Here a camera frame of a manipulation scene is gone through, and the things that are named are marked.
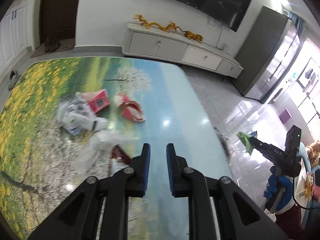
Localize pair of dark shoes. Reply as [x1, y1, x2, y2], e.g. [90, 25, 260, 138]
[44, 38, 60, 53]

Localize landscape print table mat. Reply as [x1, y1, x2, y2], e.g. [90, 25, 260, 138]
[1, 57, 231, 239]

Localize dark brown entrance door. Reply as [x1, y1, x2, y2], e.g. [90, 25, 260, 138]
[39, 0, 79, 43]

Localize red white torn carton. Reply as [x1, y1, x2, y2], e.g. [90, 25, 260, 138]
[114, 92, 146, 122]

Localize brown snack wrapper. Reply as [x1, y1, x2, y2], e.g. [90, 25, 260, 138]
[107, 144, 131, 177]

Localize purple stool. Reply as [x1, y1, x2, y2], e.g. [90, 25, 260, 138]
[279, 108, 292, 124]

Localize green plastic bag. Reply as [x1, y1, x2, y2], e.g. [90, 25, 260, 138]
[236, 131, 258, 155]

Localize red paper box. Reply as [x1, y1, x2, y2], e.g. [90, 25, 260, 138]
[80, 89, 110, 113]

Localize white printed plastic bag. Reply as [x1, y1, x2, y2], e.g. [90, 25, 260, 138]
[56, 92, 107, 135]

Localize grey refrigerator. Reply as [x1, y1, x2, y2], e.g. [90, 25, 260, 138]
[233, 7, 300, 103]

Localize clear plastic wrapper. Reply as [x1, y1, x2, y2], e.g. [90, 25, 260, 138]
[73, 129, 139, 174]

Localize grey slipper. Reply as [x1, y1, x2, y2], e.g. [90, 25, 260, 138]
[8, 70, 20, 90]

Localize door mat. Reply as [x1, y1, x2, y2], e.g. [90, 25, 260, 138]
[30, 42, 75, 59]

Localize white tv cabinet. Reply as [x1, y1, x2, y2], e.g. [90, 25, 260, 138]
[122, 23, 243, 79]

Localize golden dragon figurine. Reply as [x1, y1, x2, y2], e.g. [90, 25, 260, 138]
[133, 15, 181, 33]

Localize golden tiger figurine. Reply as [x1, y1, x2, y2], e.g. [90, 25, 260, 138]
[182, 31, 203, 43]

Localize right blue gloved hand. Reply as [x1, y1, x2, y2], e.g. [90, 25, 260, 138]
[264, 166, 295, 215]

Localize white wall cabinets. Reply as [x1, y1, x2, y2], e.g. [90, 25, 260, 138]
[1, 3, 28, 75]

